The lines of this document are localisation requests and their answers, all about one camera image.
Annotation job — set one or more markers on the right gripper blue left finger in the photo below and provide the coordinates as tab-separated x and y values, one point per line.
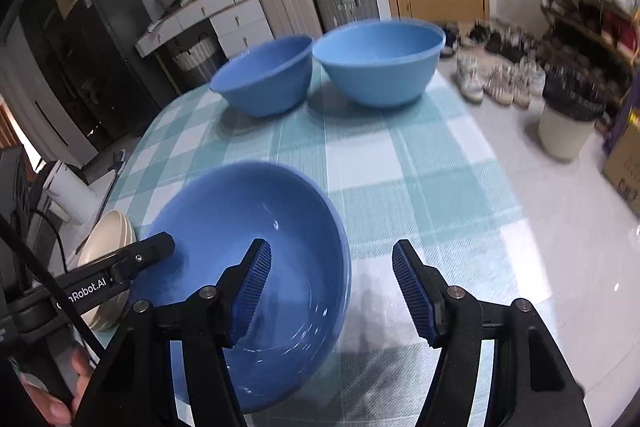
239	288

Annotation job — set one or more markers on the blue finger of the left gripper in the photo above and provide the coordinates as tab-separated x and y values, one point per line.
129	261

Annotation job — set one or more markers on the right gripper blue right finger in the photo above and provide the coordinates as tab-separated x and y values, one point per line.
432	304

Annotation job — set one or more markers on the light blue bowl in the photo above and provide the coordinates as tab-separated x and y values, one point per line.
381	63

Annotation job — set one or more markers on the white electric kettle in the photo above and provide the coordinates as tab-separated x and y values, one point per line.
80	201

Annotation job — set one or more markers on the teal plaid tablecloth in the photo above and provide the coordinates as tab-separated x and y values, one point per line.
424	173

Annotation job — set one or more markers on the black refrigerator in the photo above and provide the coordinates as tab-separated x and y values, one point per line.
124	90

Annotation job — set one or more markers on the woven laundry basket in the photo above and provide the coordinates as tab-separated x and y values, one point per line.
201	61

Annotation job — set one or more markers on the cardboard box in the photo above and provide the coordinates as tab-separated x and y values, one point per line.
622	167

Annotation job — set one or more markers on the white trash bin black bag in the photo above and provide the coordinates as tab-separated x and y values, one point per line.
572	105

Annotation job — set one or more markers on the white drawer desk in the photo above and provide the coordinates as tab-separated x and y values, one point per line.
237	24

